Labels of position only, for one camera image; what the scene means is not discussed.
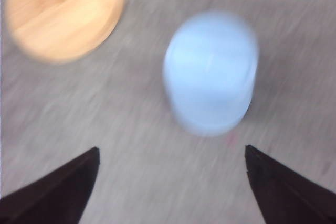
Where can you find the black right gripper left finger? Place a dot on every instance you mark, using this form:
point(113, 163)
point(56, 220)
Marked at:
point(57, 198)

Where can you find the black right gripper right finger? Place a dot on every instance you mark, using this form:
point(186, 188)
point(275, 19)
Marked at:
point(284, 198)

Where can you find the blue ribbed cup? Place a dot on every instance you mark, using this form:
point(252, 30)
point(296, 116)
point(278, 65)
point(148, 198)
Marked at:
point(210, 66)

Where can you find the wooden cup tree stand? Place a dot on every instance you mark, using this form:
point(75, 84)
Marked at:
point(59, 31)

